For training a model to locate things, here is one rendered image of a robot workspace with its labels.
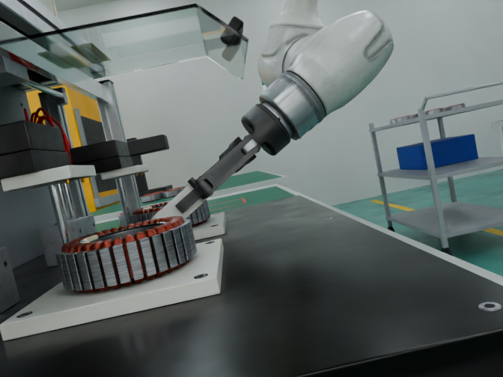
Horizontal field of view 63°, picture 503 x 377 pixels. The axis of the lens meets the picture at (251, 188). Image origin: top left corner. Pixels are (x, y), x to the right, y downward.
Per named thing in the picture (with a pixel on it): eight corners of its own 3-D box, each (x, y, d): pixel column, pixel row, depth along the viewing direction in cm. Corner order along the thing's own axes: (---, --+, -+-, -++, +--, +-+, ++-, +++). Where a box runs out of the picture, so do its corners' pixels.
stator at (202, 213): (211, 215, 65) (206, 192, 65) (211, 224, 54) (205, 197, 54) (141, 230, 64) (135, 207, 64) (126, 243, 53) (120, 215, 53)
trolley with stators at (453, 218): (456, 222, 342) (436, 102, 335) (551, 246, 241) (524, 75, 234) (387, 237, 339) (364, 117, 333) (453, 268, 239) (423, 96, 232)
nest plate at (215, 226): (226, 218, 67) (224, 211, 67) (224, 234, 52) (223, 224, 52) (135, 238, 67) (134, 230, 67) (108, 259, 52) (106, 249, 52)
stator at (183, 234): (194, 245, 42) (186, 209, 41) (202, 269, 31) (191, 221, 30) (81, 272, 40) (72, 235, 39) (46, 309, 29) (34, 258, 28)
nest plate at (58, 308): (224, 248, 43) (221, 237, 43) (220, 294, 28) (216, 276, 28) (82, 279, 43) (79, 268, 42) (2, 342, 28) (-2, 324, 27)
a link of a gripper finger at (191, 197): (212, 187, 54) (212, 188, 51) (183, 213, 53) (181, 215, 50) (203, 179, 53) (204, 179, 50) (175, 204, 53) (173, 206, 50)
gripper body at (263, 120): (299, 138, 57) (249, 182, 56) (287, 141, 65) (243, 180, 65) (263, 96, 56) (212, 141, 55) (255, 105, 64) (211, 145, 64)
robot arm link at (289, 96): (315, 122, 66) (288, 146, 65) (278, 78, 65) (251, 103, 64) (333, 114, 57) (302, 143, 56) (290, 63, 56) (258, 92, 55)
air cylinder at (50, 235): (102, 248, 63) (93, 213, 62) (84, 259, 55) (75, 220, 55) (69, 255, 63) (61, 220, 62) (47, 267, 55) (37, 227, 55)
